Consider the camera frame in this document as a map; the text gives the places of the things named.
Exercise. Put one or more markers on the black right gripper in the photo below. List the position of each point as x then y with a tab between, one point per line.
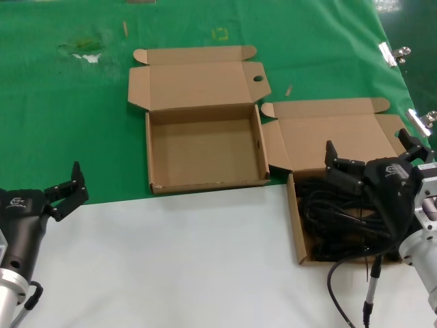
389	184

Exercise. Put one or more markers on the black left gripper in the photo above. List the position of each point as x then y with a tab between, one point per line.
20	218

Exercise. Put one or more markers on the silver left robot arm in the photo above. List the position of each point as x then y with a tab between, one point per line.
10	294

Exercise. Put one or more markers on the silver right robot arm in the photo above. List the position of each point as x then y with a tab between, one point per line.
420	259

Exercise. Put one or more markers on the open brown cardboard box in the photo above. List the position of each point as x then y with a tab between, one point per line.
205	153
324	130

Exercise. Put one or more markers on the silver binder clip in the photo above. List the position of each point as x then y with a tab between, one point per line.
418	123
387	54

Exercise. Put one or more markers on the green table cloth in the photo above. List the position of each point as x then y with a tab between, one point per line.
68	119

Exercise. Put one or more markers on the small beige tape piece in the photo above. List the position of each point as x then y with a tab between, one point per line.
289	91

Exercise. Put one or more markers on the small wooden stick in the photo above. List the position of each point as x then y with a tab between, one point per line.
125	28

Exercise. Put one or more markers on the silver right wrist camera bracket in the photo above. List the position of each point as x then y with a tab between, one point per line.
426	205

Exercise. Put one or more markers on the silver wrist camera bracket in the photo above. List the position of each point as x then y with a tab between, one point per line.
426	205
2	246

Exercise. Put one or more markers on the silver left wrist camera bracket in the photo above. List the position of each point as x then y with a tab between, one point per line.
2	246

